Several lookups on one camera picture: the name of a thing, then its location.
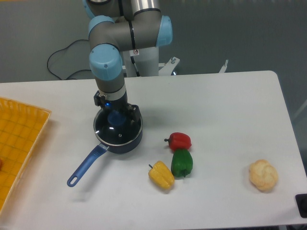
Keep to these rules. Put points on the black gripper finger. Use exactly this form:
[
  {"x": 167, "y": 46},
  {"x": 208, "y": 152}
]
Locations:
[
  {"x": 133, "y": 113},
  {"x": 99, "y": 99}
]

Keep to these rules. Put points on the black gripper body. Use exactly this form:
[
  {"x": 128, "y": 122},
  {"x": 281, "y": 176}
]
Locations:
[{"x": 120, "y": 105}]

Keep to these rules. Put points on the glass lid with blue knob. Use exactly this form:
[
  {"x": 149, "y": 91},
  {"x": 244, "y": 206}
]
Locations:
[{"x": 114, "y": 129}]

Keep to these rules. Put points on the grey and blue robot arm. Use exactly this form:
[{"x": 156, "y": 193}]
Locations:
[{"x": 117, "y": 26}]

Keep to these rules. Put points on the dark blue saucepan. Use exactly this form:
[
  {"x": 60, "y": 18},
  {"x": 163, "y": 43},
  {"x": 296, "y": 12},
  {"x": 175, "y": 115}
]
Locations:
[{"x": 96, "y": 152}]

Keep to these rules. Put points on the red bell pepper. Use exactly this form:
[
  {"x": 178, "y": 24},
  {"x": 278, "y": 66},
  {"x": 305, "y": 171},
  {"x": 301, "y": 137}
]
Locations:
[{"x": 178, "y": 140}]

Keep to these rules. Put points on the yellow bell pepper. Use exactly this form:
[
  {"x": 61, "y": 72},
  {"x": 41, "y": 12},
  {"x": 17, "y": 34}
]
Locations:
[{"x": 161, "y": 176}]

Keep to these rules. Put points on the green bell pepper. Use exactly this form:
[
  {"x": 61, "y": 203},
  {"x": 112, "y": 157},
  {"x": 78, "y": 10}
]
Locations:
[{"x": 182, "y": 163}]

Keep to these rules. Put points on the yellow plastic basket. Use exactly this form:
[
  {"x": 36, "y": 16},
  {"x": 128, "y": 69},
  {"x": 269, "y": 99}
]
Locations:
[{"x": 21, "y": 126}]

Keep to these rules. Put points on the round bread roll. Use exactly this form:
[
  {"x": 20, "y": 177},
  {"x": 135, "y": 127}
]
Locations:
[{"x": 263, "y": 175}]

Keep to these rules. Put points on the black device at table edge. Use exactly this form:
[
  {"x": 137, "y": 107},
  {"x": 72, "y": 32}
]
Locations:
[{"x": 301, "y": 200}]

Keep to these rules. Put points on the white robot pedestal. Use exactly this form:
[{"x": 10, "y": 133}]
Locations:
[{"x": 145, "y": 63}]

